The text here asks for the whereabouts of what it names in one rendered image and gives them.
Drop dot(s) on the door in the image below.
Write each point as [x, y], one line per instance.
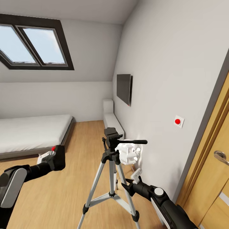
[205, 192]

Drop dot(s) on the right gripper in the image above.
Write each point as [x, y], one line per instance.
[134, 188]

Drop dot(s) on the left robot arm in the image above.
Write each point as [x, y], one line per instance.
[11, 182]

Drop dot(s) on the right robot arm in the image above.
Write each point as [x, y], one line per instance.
[174, 216]

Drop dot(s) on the digital camera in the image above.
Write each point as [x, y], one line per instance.
[59, 157]

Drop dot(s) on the camera tripod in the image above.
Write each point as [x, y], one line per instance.
[110, 154]

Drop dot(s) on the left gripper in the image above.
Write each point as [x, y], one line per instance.
[46, 168]

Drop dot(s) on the fixed window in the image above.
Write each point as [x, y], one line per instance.
[32, 43]

